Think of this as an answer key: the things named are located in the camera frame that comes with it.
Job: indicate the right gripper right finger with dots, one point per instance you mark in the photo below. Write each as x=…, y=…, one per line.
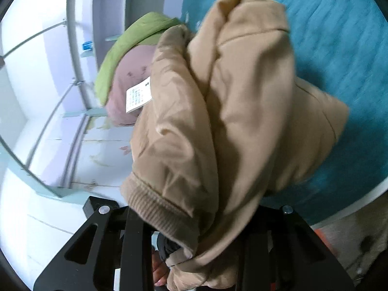
x=279, y=251

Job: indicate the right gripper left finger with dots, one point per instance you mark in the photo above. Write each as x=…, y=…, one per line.
x=112, y=238

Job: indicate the tan padded jacket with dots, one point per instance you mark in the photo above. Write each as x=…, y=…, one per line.
x=229, y=120

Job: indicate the person's right hand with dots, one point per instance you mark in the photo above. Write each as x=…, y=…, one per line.
x=160, y=270

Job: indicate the green blanket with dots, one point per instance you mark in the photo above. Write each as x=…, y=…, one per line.
x=145, y=31

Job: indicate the teal quilted bedspread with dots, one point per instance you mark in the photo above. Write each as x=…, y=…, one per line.
x=340, y=47

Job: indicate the white headboard shelf unit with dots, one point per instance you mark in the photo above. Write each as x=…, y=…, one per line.
x=93, y=27

